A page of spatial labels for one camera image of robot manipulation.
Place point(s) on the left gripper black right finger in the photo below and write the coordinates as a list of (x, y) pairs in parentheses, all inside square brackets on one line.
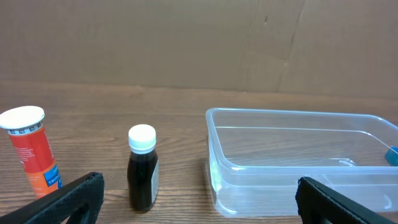
[(319, 204)]

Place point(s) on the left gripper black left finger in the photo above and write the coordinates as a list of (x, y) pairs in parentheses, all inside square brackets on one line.
[(79, 201)]

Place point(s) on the dark brown medicine bottle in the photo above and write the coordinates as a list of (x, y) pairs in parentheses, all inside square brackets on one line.
[(143, 167)]

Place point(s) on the blue lozenge box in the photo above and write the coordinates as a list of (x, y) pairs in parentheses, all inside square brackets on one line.
[(391, 156)]

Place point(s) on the orange vitamin tablet tube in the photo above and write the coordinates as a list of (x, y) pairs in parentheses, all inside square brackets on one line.
[(26, 130)]

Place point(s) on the clear plastic container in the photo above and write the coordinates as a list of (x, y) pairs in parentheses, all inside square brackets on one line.
[(256, 158)]

